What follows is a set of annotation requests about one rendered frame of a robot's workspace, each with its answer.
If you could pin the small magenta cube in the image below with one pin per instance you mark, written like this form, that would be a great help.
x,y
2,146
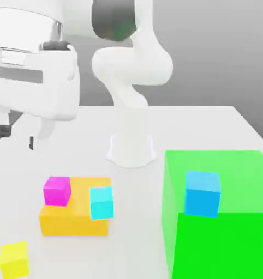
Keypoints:
x,y
57,191

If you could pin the small yellow cube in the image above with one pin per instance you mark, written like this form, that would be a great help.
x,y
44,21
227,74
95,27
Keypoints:
x,y
13,260

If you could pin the small blue cube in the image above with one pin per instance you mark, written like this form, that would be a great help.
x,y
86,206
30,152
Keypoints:
x,y
202,196

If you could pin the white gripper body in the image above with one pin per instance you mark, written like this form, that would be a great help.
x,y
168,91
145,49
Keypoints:
x,y
57,91

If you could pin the large green box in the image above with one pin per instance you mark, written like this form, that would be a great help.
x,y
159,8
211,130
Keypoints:
x,y
223,246

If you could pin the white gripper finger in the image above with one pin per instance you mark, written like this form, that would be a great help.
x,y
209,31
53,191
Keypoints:
x,y
46,128
1,115

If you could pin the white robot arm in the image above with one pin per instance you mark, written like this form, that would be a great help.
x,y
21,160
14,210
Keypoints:
x,y
133,65

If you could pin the small cyan cube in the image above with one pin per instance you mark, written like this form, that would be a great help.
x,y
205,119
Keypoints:
x,y
102,204

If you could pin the large orange box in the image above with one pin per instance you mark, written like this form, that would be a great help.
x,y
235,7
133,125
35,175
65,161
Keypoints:
x,y
74,224

